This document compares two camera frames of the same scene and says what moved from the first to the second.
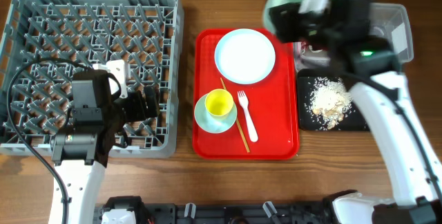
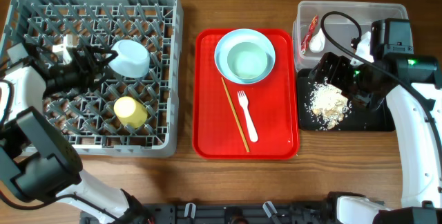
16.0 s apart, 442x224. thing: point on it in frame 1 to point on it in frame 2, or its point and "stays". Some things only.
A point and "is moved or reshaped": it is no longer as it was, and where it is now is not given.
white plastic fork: (244, 103) stays
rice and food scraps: (329, 101) stays
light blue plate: (244, 56) stays
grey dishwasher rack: (52, 30) stays
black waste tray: (326, 101) stays
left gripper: (139, 113) to (91, 75)
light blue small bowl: (211, 123) to (133, 59)
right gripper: (286, 28) to (340, 63)
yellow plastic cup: (219, 101) is moved or reshaped
